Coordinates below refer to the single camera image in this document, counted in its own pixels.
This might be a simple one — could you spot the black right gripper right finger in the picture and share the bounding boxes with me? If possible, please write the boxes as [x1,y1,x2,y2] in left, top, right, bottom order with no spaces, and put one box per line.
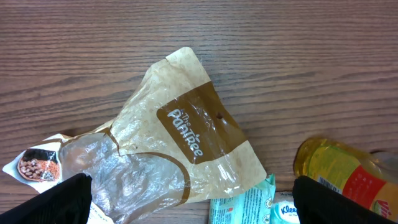
[292,176,395,224]

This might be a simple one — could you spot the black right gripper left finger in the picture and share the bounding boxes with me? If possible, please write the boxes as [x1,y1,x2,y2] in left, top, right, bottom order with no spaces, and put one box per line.
[1,173,92,224]

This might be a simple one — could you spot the yellow dish soap bottle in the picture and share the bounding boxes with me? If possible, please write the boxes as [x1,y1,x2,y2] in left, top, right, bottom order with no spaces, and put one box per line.
[294,138,397,223]

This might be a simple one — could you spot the teal snack packet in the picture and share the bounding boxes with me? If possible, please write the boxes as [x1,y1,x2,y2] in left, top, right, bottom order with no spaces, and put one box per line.
[208,174,276,224]

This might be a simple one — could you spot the brown snack pouch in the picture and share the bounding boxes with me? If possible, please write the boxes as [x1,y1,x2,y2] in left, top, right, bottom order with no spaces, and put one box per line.
[3,47,267,223]

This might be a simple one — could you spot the teal tissue pack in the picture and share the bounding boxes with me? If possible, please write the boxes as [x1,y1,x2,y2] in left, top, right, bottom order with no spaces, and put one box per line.
[270,191,300,224]

